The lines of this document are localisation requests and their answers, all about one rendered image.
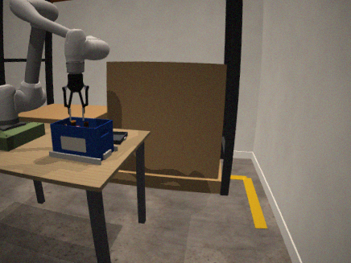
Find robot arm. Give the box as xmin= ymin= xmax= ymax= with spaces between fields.
xmin=0 ymin=0 xmax=109 ymax=131

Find white flat rail with screws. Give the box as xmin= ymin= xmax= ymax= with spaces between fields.
xmin=49 ymin=146 xmax=118 ymax=165

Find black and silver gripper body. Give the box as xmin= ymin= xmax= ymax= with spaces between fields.
xmin=67 ymin=73 xmax=84 ymax=92

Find blue bottle crate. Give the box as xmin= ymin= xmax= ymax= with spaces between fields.
xmin=52 ymin=117 xmax=114 ymax=160

